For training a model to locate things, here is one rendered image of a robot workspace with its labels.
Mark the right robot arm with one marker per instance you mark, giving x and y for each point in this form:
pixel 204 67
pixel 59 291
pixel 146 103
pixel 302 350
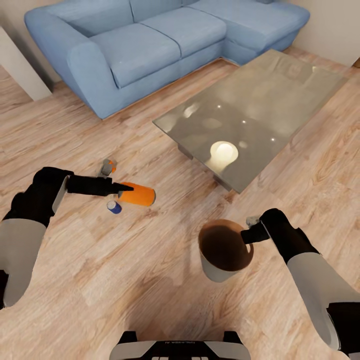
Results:
pixel 332 303

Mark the sofa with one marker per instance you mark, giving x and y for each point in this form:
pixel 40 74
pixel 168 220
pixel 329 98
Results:
pixel 114 54

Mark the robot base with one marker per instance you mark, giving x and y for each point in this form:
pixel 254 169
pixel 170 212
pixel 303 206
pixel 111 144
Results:
pixel 129 349

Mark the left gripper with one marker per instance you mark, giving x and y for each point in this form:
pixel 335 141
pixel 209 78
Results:
pixel 102 186

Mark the trash can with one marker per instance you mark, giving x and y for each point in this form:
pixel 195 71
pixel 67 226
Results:
pixel 222 249

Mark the can of soda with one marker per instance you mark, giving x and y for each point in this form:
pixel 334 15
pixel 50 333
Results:
pixel 141 195
pixel 114 207

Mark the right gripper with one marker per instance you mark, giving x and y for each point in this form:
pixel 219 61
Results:
pixel 251 236

